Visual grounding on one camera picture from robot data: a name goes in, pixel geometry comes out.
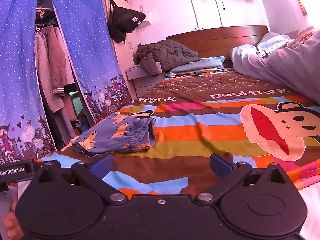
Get colourful striped monkey blanket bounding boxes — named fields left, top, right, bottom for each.
left=35, top=71, right=320, bottom=201

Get person left hand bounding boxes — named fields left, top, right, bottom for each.
left=3, top=200, right=24, bottom=240

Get blue dotted wardrobe curtain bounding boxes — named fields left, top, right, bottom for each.
left=52, top=0, right=131, bottom=123

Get white bedside table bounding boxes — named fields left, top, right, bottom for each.
left=126, top=62, right=165, bottom=97

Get dark quilted jacket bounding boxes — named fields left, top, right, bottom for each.
left=136, top=40, right=201, bottom=76

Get wooden headboard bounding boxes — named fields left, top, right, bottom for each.
left=167, top=25, right=268, bottom=67

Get grey lilac duvet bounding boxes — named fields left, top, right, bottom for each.
left=231, top=30, right=319, bottom=103

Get black cap bag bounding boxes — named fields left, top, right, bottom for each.
left=107, top=0, right=146, bottom=43

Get blue car print pants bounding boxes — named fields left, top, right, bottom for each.
left=72, top=110, right=156, bottom=158

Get wooden picture frame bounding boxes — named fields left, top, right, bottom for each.
left=298, top=0, right=308, bottom=16

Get light blue pillow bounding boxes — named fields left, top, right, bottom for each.
left=165, top=56, right=226, bottom=77

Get hanging pink coats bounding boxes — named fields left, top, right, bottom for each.
left=35, top=25, right=77, bottom=122

